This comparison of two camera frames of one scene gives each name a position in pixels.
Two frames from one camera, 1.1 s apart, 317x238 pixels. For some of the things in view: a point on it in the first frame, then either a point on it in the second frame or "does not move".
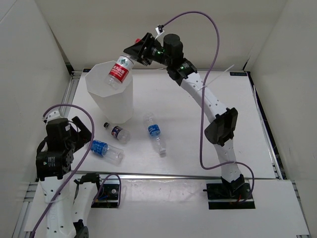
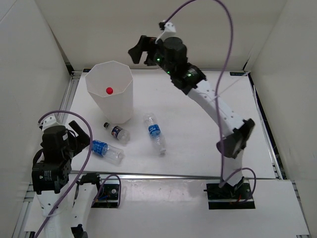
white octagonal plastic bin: x=117 y=105 does not move
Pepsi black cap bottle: x=122 y=135 does not move
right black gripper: x=138 y=50 does not move
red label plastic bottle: x=119 y=73 -> x=109 y=90
